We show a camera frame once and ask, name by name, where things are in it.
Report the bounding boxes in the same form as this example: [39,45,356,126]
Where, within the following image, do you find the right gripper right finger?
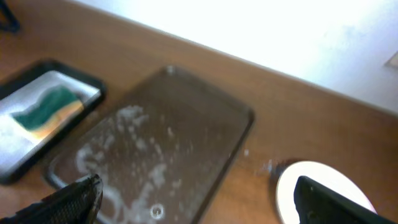
[294,176,395,224]

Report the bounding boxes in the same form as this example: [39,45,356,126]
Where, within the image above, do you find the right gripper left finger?
[1,174,103,224]

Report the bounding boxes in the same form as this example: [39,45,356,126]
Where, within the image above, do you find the white plate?
[274,161,376,224]

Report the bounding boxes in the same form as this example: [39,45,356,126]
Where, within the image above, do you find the green and yellow sponge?
[11,85,84,140]

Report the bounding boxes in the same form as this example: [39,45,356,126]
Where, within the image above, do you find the large brown serving tray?
[45,66,254,223]

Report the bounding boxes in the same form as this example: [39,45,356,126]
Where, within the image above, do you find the small black sponge tray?
[1,59,106,185]

